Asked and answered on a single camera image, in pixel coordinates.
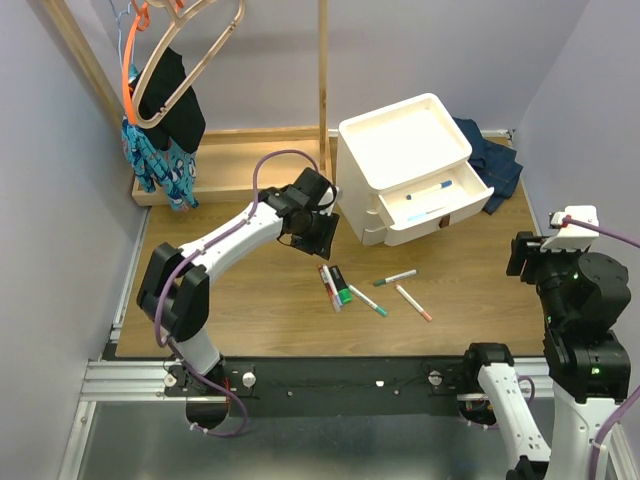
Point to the blue tip white marker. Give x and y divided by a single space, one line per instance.
434 188

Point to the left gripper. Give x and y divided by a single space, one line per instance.
320 246

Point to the orange tip white marker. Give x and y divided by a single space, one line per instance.
414 303

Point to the orange hanger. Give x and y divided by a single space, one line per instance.
141 21

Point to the white drawer cabinet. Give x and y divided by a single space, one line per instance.
387 153

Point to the red white marker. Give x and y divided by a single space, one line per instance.
332 288

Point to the aluminium frame rail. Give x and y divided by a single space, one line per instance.
112 380

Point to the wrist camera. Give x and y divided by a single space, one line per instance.
572 229
329 198

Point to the teal tip white marker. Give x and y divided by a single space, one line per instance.
366 300

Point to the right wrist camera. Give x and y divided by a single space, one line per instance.
572 229

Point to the folded denim jeans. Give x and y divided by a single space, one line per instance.
494 163

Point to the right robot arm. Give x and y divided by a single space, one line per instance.
582 295

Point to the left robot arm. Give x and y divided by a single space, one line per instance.
176 285

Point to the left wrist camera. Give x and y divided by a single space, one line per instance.
329 198

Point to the wooden clothes rack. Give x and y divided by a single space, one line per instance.
228 156

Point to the green black highlighter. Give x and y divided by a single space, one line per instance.
344 294

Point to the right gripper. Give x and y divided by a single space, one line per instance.
519 251

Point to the green cap white marker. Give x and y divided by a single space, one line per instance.
395 278

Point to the light blue lead case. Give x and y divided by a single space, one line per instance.
423 215

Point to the blue wire hanger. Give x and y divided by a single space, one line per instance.
118 14

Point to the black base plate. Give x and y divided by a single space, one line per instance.
350 386

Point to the blue patterned garment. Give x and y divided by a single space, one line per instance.
165 155

